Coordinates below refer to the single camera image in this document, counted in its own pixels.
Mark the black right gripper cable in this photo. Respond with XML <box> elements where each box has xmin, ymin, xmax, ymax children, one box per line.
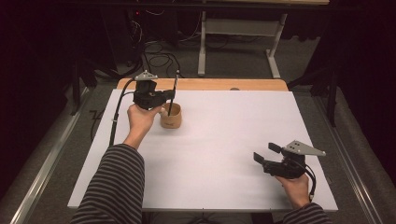
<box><xmin>297</xmin><ymin>160</ymin><xmax>318</xmax><ymax>202</ymax></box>

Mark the aluminium floor rail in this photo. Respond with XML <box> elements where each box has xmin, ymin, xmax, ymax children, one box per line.
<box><xmin>312</xmin><ymin>94</ymin><xmax>385</xmax><ymax>224</ymax></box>
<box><xmin>8</xmin><ymin>87</ymin><xmax>92</xmax><ymax>224</ymax></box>

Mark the person's left hand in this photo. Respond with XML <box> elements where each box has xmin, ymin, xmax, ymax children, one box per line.
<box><xmin>122</xmin><ymin>103</ymin><xmax>168</xmax><ymax>149</ymax></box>

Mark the black pen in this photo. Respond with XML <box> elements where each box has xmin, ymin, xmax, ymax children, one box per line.
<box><xmin>167</xmin><ymin>69</ymin><xmax>181</xmax><ymax>118</ymax></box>

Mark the white metal table frame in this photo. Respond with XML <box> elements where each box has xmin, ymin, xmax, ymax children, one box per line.
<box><xmin>197</xmin><ymin>10</ymin><xmax>289</xmax><ymax>79</ymax></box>

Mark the wooden cup with small figurine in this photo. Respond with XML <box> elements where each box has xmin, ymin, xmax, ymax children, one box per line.
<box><xmin>159</xmin><ymin>102</ymin><xmax>183</xmax><ymax>130</ymax></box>

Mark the white board sheet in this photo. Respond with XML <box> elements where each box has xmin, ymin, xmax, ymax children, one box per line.
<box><xmin>67</xmin><ymin>89</ymin><xmax>339</xmax><ymax>213</ymax></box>

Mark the person's right hand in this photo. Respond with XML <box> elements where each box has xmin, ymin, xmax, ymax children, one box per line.
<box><xmin>273</xmin><ymin>173</ymin><xmax>312</xmax><ymax>210</ymax></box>

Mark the black metal stand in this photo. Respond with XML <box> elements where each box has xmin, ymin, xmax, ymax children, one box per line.
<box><xmin>68</xmin><ymin>57</ymin><xmax>125</xmax><ymax>117</ymax></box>
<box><xmin>287</xmin><ymin>65</ymin><xmax>340</xmax><ymax>128</ymax></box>

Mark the thin black floor cable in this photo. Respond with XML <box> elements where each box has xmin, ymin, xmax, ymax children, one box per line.
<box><xmin>89</xmin><ymin>107</ymin><xmax>106</xmax><ymax>143</ymax></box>

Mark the wooden desk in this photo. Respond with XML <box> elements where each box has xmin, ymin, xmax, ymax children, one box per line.
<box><xmin>116</xmin><ymin>77</ymin><xmax>290</xmax><ymax>92</ymax></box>

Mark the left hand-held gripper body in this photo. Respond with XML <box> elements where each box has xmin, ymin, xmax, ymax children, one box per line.
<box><xmin>132</xmin><ymin>70</ymin><xmax>166</xmax><ymax>111</ymax></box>

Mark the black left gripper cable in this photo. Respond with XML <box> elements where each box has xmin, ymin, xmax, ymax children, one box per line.
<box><xmin>108</xmin><ymin>77</ymin><xmax>138</xmax><ymax>147</ymax></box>

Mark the black floor cable bundle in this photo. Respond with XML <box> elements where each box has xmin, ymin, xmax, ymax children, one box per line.
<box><xmin>122</xmin><ymin>39</ymin><xmax>185</xmax><ymax>79</ymax></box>

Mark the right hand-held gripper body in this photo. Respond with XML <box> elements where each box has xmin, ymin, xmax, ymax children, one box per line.
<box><xmin>262</xmin><ymin>140</ymin><xmax>327</xmax><ymax>180</ymax></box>

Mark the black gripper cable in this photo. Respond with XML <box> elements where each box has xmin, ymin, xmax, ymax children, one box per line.
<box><xmin>108</xmin><ymin>77</ymin><xmax>138</xmax><ymax>147</ymax></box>
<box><xmin>297</xmin><ymin>160</ymin><xmax>318</xmax><ymax>202</ymax></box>

